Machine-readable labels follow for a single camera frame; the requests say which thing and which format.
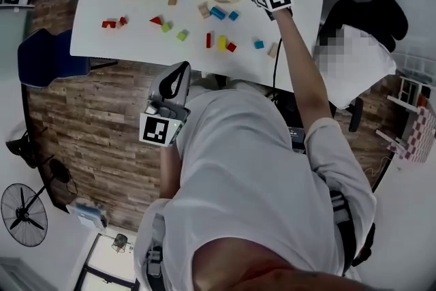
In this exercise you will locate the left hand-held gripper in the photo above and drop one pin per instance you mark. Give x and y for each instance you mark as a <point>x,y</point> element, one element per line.
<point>155,129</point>

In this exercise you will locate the coloured wooden blocks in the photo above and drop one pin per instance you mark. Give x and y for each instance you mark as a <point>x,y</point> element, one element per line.
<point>222,43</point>

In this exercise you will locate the blue cube block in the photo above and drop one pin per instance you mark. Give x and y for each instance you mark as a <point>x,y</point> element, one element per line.
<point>259,44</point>

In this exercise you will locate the beige rectangular block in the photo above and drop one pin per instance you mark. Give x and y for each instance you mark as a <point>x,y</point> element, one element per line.
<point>272,50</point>

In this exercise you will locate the person's left forearm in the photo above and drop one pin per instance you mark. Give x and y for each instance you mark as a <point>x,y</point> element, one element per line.
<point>168,173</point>

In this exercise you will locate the person's right forearm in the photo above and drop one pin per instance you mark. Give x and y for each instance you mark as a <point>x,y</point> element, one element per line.
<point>303,78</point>

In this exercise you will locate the person's white shirt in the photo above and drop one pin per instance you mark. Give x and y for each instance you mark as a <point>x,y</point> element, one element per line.
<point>238,163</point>

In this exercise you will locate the black office chair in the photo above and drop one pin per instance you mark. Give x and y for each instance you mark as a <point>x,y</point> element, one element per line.
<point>374,13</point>

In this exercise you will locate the blue chair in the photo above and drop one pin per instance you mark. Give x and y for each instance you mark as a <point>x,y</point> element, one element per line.
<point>44,58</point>

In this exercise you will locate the black waist device box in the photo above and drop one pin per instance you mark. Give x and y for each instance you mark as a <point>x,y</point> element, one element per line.
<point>296,138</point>

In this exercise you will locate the white pillow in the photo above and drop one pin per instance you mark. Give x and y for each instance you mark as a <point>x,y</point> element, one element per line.
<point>361,71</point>

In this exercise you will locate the clear plastic storage box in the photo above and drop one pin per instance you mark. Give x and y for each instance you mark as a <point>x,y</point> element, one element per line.
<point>88,214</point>

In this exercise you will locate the black folded stand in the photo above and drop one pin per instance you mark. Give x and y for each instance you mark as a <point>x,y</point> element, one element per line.
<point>24,151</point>

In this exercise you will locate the black standing floor fan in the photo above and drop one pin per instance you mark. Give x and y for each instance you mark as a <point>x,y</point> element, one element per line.
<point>24,214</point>

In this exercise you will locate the white rack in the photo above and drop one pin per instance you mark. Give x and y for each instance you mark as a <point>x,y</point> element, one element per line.
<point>408,92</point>

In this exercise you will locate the person's face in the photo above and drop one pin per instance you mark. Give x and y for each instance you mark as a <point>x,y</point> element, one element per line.
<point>255,269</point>

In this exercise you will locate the red white checkered cloth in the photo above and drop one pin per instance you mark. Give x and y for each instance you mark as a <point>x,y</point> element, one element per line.
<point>420,133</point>

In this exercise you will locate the black bag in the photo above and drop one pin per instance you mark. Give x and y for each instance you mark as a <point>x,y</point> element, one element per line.
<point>366,245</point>

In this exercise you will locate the white rail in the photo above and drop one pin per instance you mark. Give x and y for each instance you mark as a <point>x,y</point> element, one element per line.
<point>391,139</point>

